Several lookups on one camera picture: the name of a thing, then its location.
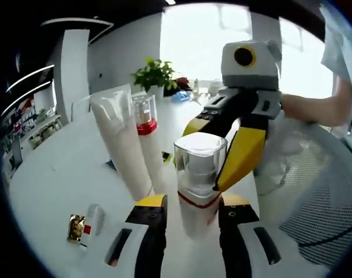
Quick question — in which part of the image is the storage shelf with boxes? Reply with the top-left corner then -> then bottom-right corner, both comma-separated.
1,98 -> 63,151

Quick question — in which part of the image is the green potted plant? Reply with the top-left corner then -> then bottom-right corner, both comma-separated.
131,56 -> 179,99

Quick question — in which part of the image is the blue bag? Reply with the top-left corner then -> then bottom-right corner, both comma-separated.
171,90 -> 191,103

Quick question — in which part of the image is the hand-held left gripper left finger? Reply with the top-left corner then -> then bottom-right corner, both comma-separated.
104,193 -> 168,278

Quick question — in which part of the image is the large white pump skincare bottle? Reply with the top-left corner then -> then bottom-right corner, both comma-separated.
132,94 -> 169,195

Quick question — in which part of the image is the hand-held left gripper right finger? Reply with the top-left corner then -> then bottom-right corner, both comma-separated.
218,193 -> 284,278

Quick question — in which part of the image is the green black skincare sachet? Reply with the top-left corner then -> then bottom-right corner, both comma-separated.
104,150 -> 174,172

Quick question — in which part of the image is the person's light blue shirt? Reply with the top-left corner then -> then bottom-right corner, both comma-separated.
320,5 -> 352,163

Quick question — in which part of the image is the white skincare cream tube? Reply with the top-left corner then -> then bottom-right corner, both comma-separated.
90,83 -> 156,200

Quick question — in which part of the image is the small white skincare bottle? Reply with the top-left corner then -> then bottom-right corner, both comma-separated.
173,134 -> 228,241
77,203 -> 107,252

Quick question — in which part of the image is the gold skincare sachet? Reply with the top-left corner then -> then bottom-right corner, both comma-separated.
67,213 -> 86,243

